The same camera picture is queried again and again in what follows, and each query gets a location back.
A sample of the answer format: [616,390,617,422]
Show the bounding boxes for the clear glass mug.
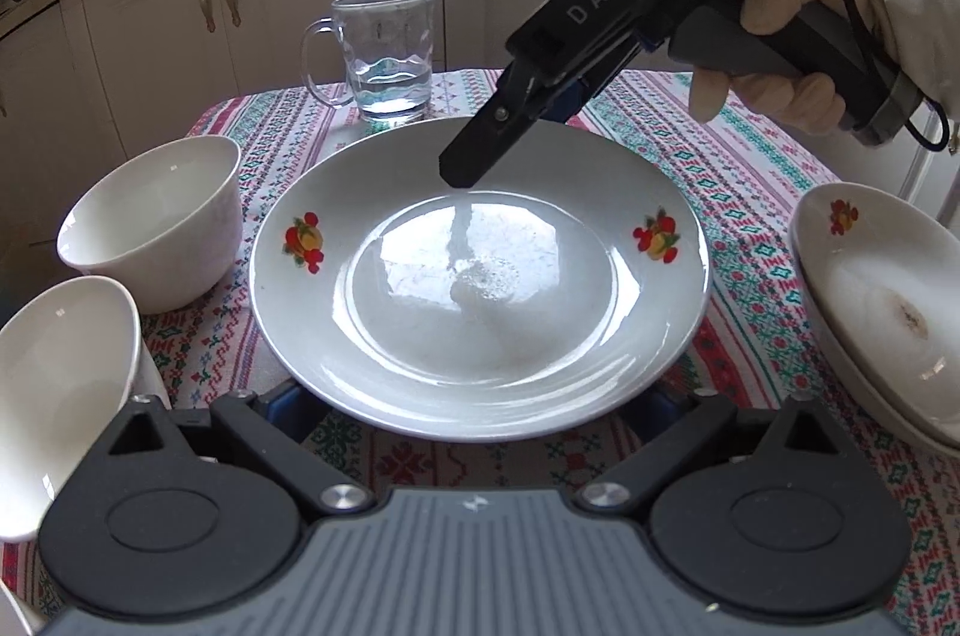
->
[301,0,436,125]

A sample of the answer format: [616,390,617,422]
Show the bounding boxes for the white plate fruit print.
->
[806,298,960,457]
[790,181,960,416]
[250,116,711,440]

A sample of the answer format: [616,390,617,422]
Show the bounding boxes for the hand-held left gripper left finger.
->
[107,381,377,521]

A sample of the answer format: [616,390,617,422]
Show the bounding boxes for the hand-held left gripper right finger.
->
[576,390,842,521]

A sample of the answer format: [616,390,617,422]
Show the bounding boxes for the patterned woven tablecloth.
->
[0,68,960,614]

